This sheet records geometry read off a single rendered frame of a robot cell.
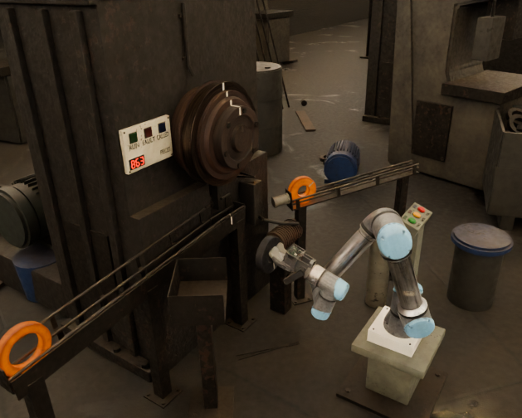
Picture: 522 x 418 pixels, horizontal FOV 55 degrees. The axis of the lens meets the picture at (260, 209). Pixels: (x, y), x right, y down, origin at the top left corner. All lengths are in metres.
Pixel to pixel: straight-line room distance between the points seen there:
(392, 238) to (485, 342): 1.27
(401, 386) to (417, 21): 3.17
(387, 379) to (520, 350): 0.83
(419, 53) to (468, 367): 2.81
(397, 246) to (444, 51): 2.94
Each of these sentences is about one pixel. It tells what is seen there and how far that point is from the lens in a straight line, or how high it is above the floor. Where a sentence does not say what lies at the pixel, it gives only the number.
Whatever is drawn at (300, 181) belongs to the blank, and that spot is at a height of 0.77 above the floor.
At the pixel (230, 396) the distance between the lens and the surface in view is 2.46.
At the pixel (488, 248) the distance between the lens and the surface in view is 2.89.
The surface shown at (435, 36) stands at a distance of 4.58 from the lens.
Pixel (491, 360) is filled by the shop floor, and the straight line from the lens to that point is 2.84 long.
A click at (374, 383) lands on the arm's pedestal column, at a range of 2.46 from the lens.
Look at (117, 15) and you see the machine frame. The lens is 1.99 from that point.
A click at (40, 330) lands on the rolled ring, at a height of 0.72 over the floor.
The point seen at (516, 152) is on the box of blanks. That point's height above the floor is 0.61.
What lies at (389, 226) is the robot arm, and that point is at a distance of 1.81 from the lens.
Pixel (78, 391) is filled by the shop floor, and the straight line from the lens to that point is 2.66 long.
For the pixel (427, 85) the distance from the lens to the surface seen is 4.66.
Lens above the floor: 1.80
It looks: 26 degrees down
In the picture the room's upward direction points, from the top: 1 degrees counter-clockwise
